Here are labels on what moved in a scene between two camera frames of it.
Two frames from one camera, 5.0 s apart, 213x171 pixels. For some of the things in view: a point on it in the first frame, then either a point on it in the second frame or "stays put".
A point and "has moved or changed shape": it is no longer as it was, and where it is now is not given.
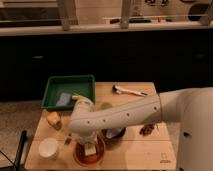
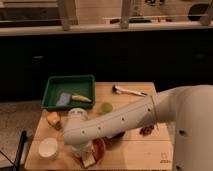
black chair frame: [20, 150] stays put
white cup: [48, 147] stays put
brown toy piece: [146, 129] stays put
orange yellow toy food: [54, 119] stays put
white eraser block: [90, 149] has moved or changed shape
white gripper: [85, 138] → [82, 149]
